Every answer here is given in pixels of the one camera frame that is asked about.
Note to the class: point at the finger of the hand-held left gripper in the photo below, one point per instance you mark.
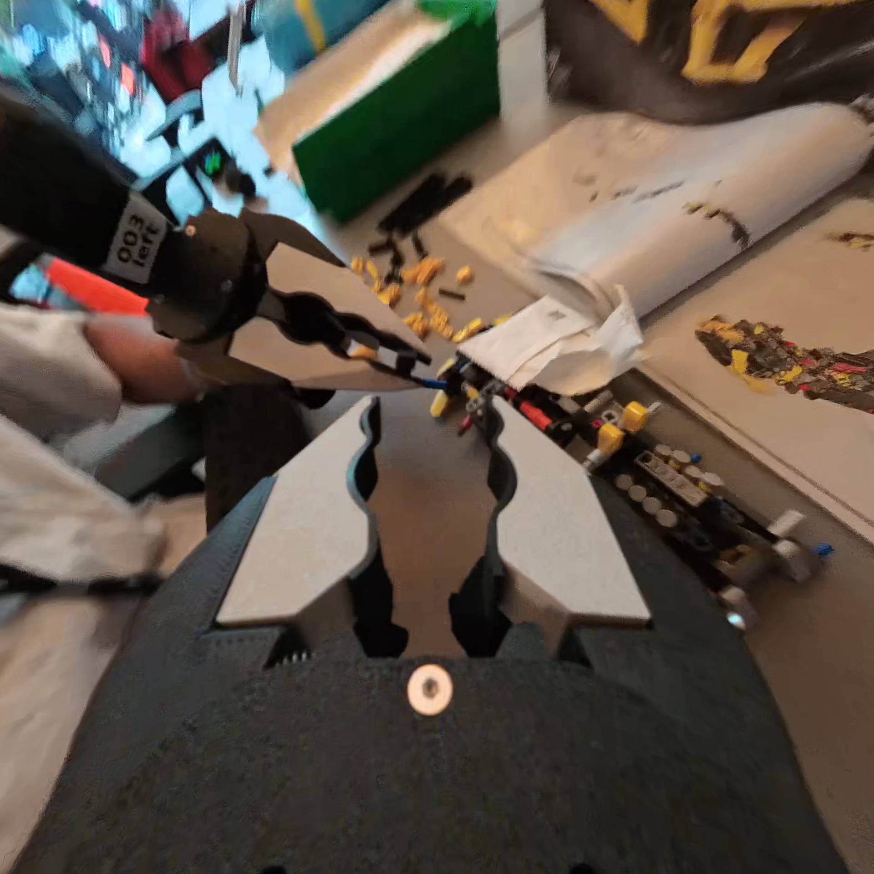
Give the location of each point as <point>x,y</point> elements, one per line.
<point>286,372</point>
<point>328,286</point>

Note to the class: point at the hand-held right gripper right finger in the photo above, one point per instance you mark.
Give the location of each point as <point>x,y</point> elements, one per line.
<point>566,539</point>

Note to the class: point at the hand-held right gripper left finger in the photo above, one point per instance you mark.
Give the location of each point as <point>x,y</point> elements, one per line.
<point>301,532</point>

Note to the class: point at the partly built lego car chassis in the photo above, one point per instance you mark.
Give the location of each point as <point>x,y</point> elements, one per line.
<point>669,484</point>

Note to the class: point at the blue lego pin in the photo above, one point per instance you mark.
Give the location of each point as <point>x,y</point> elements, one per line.
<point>435,383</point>

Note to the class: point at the group of yellow lego connectors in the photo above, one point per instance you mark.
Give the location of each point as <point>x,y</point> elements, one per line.
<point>427,300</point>

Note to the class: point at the short black lego pin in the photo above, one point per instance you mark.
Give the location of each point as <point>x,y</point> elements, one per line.
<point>452,294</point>

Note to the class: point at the lego instruction booklet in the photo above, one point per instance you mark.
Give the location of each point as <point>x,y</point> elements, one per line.
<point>683,205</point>

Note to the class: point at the lego set cardboard box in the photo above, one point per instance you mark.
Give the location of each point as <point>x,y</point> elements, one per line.
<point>683,54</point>

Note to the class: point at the person's left hand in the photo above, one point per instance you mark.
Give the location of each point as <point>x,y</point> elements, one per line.
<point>144,362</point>

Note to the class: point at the small black display device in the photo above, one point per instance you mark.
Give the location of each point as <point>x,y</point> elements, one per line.
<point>214,163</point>

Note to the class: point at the orange red object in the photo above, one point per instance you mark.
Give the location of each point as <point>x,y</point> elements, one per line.
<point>89,286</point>

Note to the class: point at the green plastic bin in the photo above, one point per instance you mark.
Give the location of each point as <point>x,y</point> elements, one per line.
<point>410,115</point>

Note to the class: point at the red office chair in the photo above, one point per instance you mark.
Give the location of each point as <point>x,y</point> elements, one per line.
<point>171,47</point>

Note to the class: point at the white printed t-shirt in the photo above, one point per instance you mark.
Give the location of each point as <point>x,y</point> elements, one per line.
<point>54,477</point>

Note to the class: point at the light blue plastic packet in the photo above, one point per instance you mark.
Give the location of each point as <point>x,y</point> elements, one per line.
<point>301,19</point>

